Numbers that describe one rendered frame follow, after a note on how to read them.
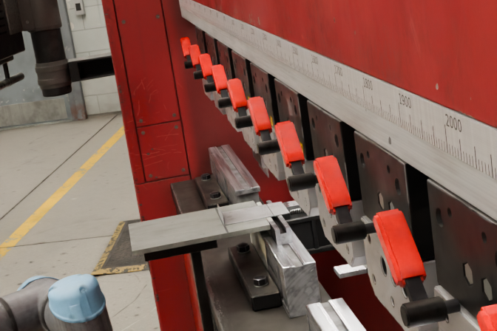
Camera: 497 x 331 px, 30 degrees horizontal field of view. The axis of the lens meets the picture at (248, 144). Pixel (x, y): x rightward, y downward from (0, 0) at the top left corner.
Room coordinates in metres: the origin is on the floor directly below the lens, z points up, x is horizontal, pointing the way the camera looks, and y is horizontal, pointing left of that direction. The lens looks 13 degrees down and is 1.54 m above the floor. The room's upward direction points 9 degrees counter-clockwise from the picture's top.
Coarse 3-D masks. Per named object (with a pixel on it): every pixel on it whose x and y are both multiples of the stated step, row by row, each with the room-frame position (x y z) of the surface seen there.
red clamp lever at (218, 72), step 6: (216, 66) 1.67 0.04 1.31; (222, 66) 1.67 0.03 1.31; (216, 72) 1.66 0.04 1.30; (222, 72) 1.66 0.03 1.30; (216, 78) 1.64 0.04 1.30; (222, 78) 1.64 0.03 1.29; (216, 84) 1.64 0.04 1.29; (222, 84) 1.63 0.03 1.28; (222, 90) 1.63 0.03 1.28; (228, 90) 1.63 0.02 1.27; (222, 96) 1.62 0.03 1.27; (228, 96) 1.62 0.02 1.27; (222, 102) 1.60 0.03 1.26; (228, 102) 1.60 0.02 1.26; (222, 108) 1.61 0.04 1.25
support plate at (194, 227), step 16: (224, 208) 1.83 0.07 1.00; (240, 208) 1.81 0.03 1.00; (144, 224) 1.80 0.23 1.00; (160, 224) 1.79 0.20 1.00; (176, 224) 1.77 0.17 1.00; (192, 224) 1.75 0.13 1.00; (208, 224) 1.74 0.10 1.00; (240, 224) 1.71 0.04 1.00; (256, 224) 1.69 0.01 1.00; (144, 240) 1.69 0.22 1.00; (160, 240) 1.68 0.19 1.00; (176, 240) 1.67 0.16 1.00; (192, 240) 1.66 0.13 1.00; (208, 240) 1.66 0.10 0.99
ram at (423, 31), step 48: (192, 0) 2.24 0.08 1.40; (240, 0) 1.48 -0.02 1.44; (288, 0) 1.10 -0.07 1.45; (336, 0) 0.88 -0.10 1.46; (384, 0) 0.73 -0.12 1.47; (432, 0) 0.63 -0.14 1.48; (480, 0) 0.55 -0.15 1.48; (240, 48) 1.55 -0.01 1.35; (336, 48) 0.90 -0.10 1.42; (384, 48) 0.75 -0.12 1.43; (432, 48) 0.63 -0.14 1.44; (480, 48) 0.55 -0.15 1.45; (336, 96) 0.93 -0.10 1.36; (432, 96) 0.65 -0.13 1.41; (480, 96) 0.56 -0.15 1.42; (384, 144) 0.78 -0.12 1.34; (432, 144) 0.66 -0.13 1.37; (480, 192) 0.57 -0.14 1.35
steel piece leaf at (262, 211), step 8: (248, 208) 1.79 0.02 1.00; (256, 208) 1.79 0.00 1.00; (264, 208) 1.78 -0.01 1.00; (224, 216) 1.76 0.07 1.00; (232, 216) 1.76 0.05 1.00; (240, 216) 1.75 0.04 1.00; (248, 216) 1.74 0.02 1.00; (256, 216) 1.73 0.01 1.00; (264, 216) 1.72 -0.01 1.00; (224, 224) 1.71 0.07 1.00; (232, 224) 1.71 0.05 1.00
